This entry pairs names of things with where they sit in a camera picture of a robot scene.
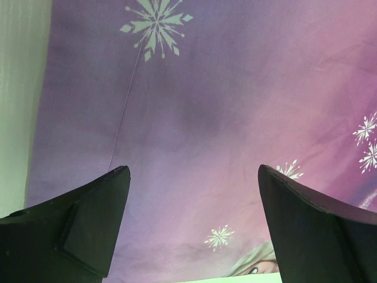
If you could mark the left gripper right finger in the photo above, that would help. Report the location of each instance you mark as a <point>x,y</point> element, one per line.
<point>317,238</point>

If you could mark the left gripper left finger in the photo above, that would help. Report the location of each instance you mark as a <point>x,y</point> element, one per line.
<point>72,236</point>

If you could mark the purple Frozen placemat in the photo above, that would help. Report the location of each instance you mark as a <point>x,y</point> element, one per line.
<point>193,96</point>

